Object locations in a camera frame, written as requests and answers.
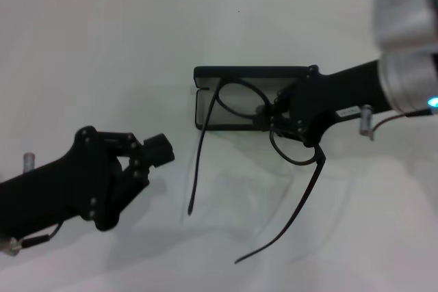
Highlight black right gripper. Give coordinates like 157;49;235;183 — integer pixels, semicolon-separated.
253;59;394;146

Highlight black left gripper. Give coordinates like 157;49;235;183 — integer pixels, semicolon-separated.
0;126;175;232

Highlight black glasses case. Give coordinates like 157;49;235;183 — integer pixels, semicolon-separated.
193;65;311;132

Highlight black glasses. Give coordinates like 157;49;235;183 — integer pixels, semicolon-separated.
187;78;328;265

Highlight silver plug on right gripper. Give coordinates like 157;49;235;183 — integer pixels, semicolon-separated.
358;104;374;135

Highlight silver plug on gripper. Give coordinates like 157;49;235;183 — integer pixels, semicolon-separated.
22;152;36;172
358;104;374;135

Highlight silver plug on left gripper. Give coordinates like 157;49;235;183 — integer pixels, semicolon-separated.
22;152;36;172

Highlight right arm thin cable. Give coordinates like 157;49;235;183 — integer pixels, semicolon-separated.
371;107;438;142

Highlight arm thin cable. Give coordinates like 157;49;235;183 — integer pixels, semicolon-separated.
371;107;438;142
0;222;66;257

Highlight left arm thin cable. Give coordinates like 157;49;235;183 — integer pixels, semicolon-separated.
0;222;66;257

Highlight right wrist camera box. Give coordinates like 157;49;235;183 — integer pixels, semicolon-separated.
372;0;438;54

